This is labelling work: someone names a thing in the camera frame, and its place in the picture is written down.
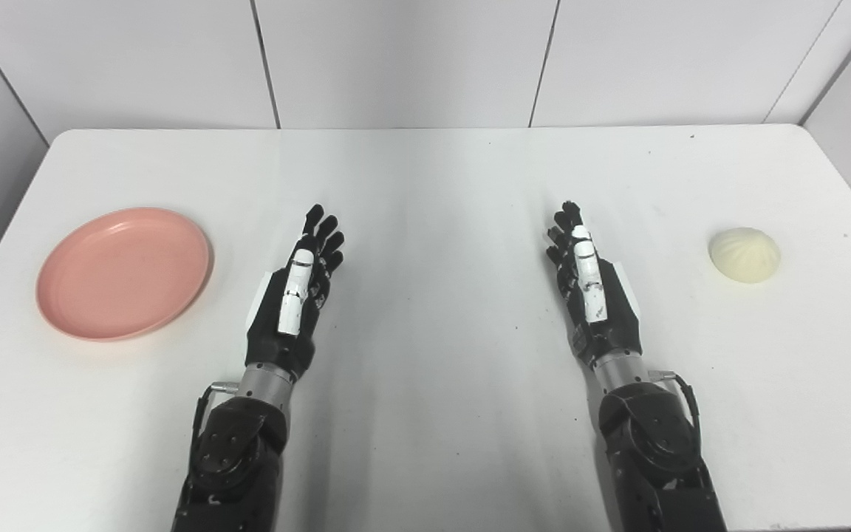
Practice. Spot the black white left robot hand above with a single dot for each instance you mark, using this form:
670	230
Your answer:
278	336

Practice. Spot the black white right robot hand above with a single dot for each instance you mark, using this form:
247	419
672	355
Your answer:
614	325

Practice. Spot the cream steamed bun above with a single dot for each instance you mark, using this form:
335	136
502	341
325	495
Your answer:
744	255

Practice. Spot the pink round plate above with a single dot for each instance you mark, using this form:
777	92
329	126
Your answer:
124	273

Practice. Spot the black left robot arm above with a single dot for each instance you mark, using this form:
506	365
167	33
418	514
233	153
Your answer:
237	458

